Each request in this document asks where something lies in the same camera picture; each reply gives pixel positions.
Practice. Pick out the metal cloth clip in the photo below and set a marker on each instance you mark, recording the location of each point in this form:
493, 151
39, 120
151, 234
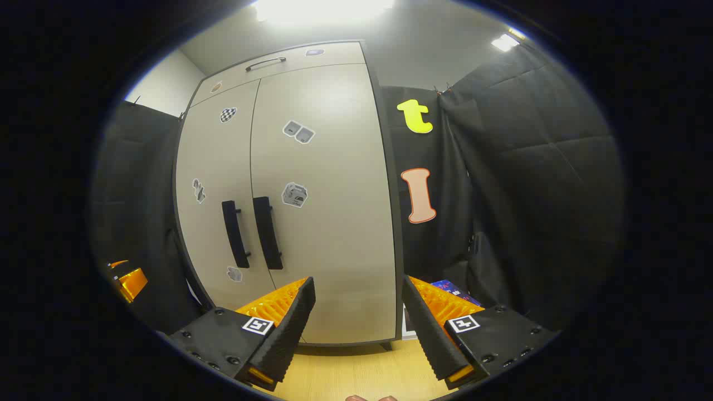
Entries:
444, 89

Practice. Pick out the white book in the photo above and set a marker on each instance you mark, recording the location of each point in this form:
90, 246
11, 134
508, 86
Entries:
409, 331

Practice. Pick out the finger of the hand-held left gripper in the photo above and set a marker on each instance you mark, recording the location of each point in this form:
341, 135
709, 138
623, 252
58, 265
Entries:
132, 284

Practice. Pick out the beige cabinet drawer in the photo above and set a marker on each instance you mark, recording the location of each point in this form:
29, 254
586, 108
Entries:
289, 69

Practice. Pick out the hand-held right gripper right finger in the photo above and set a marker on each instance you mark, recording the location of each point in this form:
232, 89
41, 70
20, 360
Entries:
429, 334

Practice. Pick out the black backdrop cloth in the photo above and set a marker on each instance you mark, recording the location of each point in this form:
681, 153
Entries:
529, 167

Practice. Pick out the blue book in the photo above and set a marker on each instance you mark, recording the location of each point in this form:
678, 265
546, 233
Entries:
454, 289

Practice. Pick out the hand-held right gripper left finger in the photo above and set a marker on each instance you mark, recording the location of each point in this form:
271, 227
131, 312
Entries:
289, 328

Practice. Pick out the beige cabinet door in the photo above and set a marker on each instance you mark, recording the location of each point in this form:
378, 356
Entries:
334, 239
214, 156

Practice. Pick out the beige double-door shoe cabinet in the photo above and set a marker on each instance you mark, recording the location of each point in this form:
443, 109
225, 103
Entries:
390, 223

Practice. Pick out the large ceiling light panel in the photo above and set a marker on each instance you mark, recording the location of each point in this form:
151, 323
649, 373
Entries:
323, 8

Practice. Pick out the small ceiling light panel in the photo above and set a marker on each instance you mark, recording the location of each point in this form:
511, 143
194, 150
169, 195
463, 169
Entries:
504, 42

